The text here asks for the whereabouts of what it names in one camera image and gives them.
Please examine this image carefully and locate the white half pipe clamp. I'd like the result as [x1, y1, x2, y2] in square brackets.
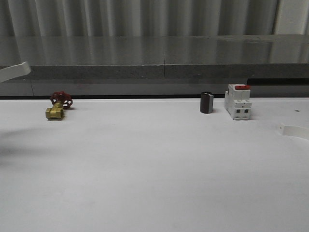
[279, 124, 309, 140]
[0, 61, 31, 83]

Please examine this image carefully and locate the dark cylindrical capacitor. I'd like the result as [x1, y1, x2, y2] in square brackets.
[200, 92, 214, 114]

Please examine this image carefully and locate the brass valve with red handwheel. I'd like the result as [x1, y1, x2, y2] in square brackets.
[45, 91, 73, 120]

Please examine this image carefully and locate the grey stone counter ledge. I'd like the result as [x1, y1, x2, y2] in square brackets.
[0, 35, 309, 98]

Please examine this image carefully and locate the white circuit breaker red switch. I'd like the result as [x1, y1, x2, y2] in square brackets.
[224, 84, 252, 120]

